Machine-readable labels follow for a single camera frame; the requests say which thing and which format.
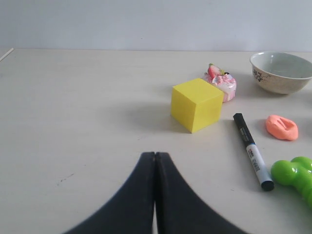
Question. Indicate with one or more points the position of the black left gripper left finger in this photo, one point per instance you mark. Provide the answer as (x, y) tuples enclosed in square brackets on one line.
[(131, 209)]

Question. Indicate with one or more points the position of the green toy bone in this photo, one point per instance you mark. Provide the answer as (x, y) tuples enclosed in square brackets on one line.
[(296, 173)]

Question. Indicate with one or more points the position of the black white marker pen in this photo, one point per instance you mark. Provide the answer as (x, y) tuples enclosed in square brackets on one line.
[(254, 154)]

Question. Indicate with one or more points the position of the yellow foam cube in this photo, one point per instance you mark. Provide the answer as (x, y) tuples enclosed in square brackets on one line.
[(196, 104)]

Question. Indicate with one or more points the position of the white ceramic bowl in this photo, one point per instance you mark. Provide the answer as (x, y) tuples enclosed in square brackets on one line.
[(279, 72)]

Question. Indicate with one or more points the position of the pink toy cake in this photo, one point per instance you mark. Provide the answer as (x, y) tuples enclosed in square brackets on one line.
[(221, 80)]

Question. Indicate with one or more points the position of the orange clay blob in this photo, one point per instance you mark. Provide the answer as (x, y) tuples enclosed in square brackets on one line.
[(282, 128)]

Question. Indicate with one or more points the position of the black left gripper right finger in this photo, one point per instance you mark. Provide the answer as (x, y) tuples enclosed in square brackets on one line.
[(179, 210)]

